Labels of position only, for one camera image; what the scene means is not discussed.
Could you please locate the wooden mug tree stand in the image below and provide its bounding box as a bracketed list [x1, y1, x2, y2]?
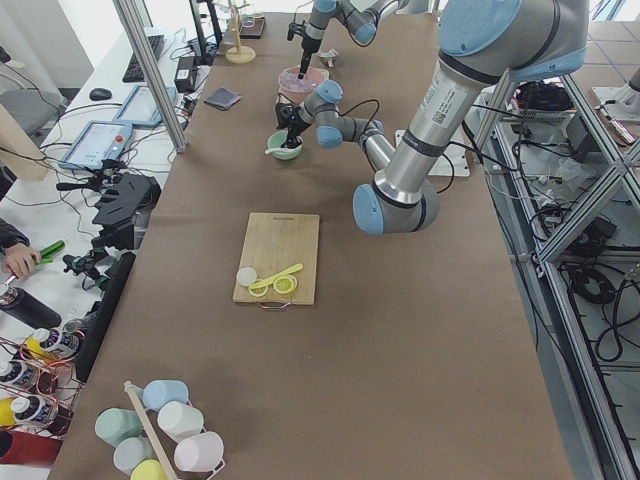
[218, 1, 256, 64]

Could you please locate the blue cup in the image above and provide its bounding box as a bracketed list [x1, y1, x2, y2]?
[142, 380, 189, 411]

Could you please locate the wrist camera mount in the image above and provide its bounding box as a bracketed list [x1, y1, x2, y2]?
[274, 102, 297, 130]
[287, 20, 306, 41]

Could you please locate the pile of clear ice cubes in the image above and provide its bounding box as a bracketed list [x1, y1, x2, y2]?
[279, 70, 324, 93]

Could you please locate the upper lemon slice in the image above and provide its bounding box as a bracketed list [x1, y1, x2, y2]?
[248, 279, 271, 298]

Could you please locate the black thermos bottle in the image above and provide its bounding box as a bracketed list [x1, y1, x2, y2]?
[1, 288, 61, 329]

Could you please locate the copper wire basket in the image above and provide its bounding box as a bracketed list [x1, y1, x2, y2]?
[1, 328, 85, 439]

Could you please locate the dark wooden tray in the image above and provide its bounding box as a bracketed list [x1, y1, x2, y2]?
[240, 18, 266, 39]

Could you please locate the near blue teach pendant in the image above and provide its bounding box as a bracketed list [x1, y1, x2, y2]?
[58, 121, 133, 171]

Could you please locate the green cup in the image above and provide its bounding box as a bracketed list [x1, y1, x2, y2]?
[94, 408, 143, 447]

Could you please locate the yellow plastic knife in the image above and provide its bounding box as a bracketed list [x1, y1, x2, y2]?
[262, 263, 304, 284]

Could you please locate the black camera stand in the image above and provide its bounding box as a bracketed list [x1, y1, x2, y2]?
[56, 160, 161, 250]

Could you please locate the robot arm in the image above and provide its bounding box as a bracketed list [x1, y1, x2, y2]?
[287, 0, 409, 80]
[275, 0, 589, 234]

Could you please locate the grey cup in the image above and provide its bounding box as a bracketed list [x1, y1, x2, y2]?
[113, 437, 156, 475]

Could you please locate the metal cutting board handle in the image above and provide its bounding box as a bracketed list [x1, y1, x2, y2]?
[258, 302, 291, 310]

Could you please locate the green bowl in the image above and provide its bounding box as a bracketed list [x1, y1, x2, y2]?
[265, 130, 302, 160]

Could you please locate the pink bowl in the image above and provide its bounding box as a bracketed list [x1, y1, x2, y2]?
[278, 66, 326, 107]

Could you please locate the person's hand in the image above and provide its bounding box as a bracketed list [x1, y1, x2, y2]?
[1, 243, 41, 279]

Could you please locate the wooden cutting board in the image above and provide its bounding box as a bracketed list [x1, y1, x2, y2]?
[233, 212, 320, 306]

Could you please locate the black keyboard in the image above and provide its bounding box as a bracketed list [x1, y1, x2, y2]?
[121, 33, 166, 84]

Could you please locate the cream serving tray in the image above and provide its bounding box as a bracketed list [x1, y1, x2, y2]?
[275, 68, 331, 110]

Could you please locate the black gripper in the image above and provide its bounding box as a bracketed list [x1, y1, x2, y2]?
[281, 107, 313, 149]
[298, 36, 320, 80]

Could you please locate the far blue teach pendant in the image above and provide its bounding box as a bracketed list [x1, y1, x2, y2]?
[113, 85, 161, 128]

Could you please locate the aluminium frame post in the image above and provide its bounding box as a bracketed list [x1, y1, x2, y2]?
[113, 0, 188, 154]

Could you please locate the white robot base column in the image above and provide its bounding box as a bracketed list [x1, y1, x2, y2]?
[429, 127, 470, 177]

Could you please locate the white cup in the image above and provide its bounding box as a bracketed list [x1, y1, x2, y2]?
[157, 401, 204, 442]

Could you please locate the black bar on desk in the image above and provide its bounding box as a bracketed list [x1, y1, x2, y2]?
[75, 252, 136, 383]

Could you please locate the green clip tool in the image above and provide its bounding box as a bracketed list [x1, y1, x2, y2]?
[36, 240, 65, 265]

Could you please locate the grey folded cloth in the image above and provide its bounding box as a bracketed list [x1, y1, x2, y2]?
[204, 87, 242, 111]

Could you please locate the black power adapter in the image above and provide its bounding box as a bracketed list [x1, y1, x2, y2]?
[174, 56, 198, 93]

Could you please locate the blue teach pendant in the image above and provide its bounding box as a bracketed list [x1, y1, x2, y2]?
[58, 121, 133, 171]
[113, 85, 161, 128]

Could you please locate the black computer mouse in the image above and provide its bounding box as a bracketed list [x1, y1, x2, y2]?
[89, 88, 112, 101]

